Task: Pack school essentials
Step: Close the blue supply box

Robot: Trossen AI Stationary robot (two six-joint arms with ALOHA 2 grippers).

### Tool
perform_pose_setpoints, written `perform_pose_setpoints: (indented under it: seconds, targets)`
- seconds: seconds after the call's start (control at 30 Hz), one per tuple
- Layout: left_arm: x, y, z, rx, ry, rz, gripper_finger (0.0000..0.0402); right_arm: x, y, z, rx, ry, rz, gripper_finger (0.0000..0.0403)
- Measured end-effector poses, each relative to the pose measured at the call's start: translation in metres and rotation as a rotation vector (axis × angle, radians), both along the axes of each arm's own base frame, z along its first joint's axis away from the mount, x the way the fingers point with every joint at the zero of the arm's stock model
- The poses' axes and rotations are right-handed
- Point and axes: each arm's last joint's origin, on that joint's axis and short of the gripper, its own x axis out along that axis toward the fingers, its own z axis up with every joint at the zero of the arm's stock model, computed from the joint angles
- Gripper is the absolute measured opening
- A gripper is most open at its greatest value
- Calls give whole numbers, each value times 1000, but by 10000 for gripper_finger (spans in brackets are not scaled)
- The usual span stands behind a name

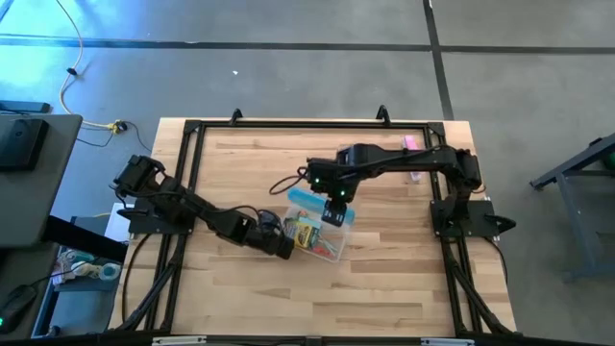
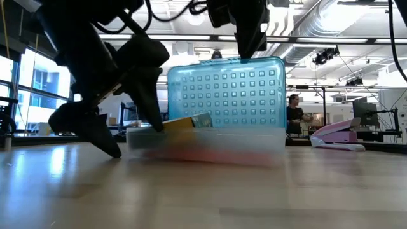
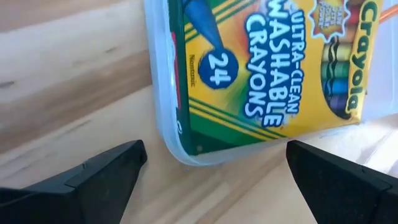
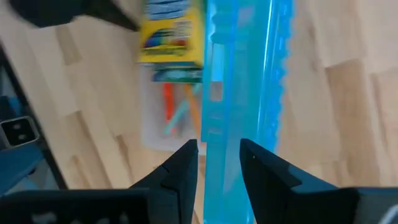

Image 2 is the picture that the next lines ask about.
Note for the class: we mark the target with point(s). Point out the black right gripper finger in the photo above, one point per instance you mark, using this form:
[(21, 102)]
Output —
[(264, 41), (249, 41)]

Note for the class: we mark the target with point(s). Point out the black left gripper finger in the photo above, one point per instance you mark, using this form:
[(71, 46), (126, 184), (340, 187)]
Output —
[(82, 124), (144, 92)]

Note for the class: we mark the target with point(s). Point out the green yellow crayon box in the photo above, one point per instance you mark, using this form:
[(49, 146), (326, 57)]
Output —
[(181, 122)]

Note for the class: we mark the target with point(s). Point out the orange red pen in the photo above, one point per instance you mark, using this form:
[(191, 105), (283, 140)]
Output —
[(203, 156)]

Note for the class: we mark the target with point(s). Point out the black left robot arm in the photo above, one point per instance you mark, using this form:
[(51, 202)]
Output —
[(79, 31)]

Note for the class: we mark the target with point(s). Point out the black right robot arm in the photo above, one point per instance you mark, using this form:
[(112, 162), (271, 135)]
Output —
[(402, 9)]

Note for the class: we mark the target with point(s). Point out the black computer monitor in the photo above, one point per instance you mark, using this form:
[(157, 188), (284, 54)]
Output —
[(365, 111), (130, 113)]

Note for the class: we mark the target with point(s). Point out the black ceiling spotlight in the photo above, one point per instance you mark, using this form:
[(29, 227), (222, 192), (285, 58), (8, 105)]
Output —
[(216, 55)]

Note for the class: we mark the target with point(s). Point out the white bin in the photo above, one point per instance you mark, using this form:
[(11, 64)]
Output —
[(44, 129)]

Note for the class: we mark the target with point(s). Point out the grey cup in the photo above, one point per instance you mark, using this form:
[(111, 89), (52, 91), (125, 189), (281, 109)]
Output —
[(7, 143)]

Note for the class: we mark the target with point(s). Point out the person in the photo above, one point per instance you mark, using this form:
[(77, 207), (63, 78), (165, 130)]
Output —
[(294, 116)]

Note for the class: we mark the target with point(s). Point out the pink stapler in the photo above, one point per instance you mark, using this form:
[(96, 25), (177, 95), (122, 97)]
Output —
[(337, 133)]

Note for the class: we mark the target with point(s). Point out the black table frame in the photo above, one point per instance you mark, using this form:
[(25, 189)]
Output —
[(31, 140)]

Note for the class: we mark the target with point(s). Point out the silver ventilation duct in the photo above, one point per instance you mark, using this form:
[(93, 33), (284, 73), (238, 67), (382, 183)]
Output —
[(318, 19)]

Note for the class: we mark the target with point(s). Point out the black ceiling camera cluster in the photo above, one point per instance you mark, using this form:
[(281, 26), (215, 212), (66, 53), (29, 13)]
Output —
[(326, 55), (354, 82)]

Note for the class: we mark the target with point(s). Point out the dark window frame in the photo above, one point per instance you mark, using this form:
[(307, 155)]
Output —
[(16, 95)]

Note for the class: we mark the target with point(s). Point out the black background rig frame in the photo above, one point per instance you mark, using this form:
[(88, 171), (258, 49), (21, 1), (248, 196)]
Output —
[(323, 105)]

